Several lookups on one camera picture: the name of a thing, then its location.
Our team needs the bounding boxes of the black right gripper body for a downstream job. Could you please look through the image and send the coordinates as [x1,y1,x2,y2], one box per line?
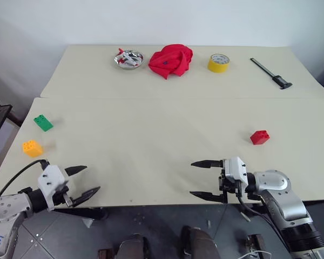
[218,168,245,202]

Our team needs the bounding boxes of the yellow tape roll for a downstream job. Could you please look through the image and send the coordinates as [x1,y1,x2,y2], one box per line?
[207,53,231,74]

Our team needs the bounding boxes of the green toy brick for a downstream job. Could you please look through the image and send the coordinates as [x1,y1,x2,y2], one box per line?
[33,114,55,133]

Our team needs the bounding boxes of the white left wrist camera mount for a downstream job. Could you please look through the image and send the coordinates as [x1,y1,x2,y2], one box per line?
[37,165,70,212]

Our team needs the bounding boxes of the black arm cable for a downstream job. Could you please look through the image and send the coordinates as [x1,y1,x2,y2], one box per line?
[237,196,296,259]
[0,159,51,200]

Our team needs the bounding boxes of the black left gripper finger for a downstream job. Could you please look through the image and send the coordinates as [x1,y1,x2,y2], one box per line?
[64,165,88,178]
[72,186,102,208]

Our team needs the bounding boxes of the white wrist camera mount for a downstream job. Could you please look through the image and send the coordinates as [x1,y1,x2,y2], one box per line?
[222,156,249,195]
[37,165,70,212]

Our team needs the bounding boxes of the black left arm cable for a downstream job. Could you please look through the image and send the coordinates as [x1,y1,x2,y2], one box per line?
[0,159,51,200]

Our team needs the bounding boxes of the black vernier caliper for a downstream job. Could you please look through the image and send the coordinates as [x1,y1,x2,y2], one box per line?
[249,57,293,91]

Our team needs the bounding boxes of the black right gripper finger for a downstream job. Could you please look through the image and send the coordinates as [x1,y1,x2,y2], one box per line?
[190,159,225,170]
[189,190,229,204]

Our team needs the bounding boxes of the red and white small parts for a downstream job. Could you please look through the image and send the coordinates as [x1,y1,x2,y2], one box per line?
[117,47,141,67]

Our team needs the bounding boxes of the yellow toy brick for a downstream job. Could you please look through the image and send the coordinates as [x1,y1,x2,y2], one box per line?
[22,140,44,158]

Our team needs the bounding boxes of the round steel bowl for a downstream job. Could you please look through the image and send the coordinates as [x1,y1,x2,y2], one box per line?
[113,49,145,71]

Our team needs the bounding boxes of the crumpled red cloth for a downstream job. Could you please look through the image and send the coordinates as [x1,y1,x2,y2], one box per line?
[148,44,194,80]

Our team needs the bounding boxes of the thin white cable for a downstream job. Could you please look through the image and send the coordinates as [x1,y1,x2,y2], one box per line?
[242,250,271,259]

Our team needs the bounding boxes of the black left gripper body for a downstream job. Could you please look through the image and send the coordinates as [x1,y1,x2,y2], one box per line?
[53,185,75,209]

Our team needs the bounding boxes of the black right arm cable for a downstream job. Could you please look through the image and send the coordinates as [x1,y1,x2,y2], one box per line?
[237,196,296,259]

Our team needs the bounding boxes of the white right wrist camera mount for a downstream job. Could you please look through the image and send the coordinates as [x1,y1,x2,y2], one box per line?
[222,156,249,195]

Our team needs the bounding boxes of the red toy brick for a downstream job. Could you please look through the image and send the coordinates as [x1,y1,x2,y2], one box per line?
[249,129,271,146]

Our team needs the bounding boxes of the dark rounded shape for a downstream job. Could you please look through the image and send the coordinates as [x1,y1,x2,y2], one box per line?
[180,226,220,259]
[118,233,150,259]

